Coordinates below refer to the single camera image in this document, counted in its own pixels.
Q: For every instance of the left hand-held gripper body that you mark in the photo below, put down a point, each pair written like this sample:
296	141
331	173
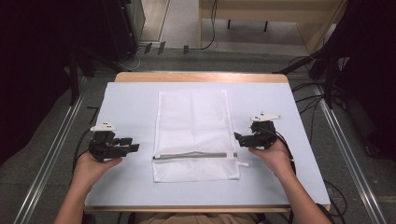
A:
106	146

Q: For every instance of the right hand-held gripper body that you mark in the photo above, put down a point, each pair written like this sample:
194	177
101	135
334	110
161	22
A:
263	133

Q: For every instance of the person's right hand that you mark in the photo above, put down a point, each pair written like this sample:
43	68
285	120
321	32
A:
274	158

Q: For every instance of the person's left hand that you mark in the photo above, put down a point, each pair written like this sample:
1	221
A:
90	171

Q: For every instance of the pale blue table mat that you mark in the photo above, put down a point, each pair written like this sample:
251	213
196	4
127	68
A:
130	109

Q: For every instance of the white mesh laundry bag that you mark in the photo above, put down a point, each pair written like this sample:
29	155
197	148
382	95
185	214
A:
194	133

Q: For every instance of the wooden table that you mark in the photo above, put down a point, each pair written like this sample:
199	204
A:
199	77

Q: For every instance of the black stand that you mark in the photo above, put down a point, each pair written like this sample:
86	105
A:
73	81
328	81

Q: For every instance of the person's beige trousers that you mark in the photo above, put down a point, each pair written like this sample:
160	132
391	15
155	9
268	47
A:
196	218

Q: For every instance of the dark curtain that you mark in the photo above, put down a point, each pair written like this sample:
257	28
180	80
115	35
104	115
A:
370	62
31	62

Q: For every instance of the black cabinet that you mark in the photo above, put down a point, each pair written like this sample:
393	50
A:
123	28

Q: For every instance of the light wooden bench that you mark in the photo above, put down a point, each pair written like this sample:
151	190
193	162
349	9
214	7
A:
308	18

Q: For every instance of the metal floor rail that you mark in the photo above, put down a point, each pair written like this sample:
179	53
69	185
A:
49	161
348	155

